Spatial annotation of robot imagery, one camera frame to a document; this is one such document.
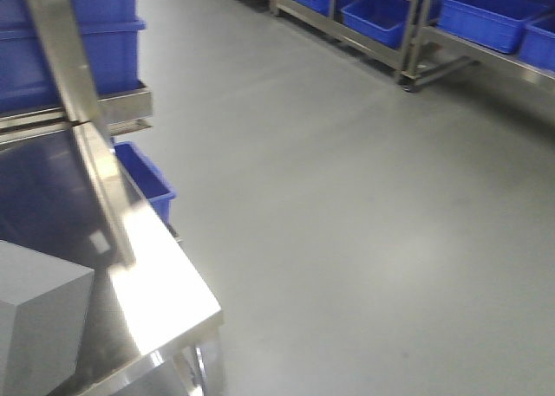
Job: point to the gray hollow cube base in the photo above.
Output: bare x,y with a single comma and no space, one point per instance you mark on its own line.
44,303

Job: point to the small blue bin under table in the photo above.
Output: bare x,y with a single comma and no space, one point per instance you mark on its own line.
148,177

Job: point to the large blue bin right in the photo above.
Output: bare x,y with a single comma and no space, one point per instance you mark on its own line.
109,30

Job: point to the distant steel shelf rack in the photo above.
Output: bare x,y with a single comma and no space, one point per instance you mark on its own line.
426,53

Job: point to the stainless steel rack frame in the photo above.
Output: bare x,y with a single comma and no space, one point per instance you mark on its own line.
58,33

